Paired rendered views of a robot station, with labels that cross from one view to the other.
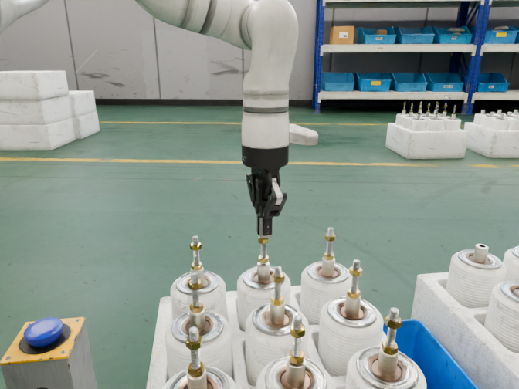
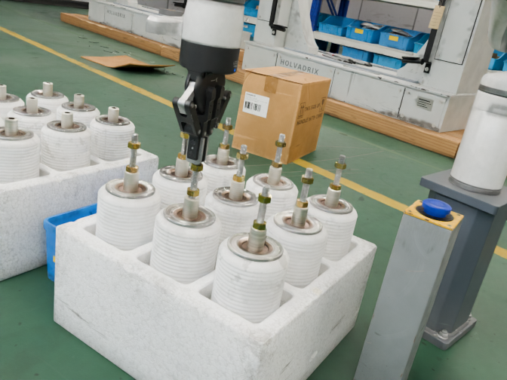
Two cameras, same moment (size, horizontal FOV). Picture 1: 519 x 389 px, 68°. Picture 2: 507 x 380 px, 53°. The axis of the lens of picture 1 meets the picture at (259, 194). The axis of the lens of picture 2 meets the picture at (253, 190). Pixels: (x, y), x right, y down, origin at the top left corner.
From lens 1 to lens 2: 116 cm
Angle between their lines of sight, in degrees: 125
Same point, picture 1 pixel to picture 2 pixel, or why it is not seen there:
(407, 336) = (51, 240)
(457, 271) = (29, 150)
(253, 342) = not seen: hidden behind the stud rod
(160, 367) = (321, 280)
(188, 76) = not seen: outside the picture
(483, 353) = (99, 179)
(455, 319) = (66, 183)
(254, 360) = not seen: hidden behind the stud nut
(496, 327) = (84, 159)
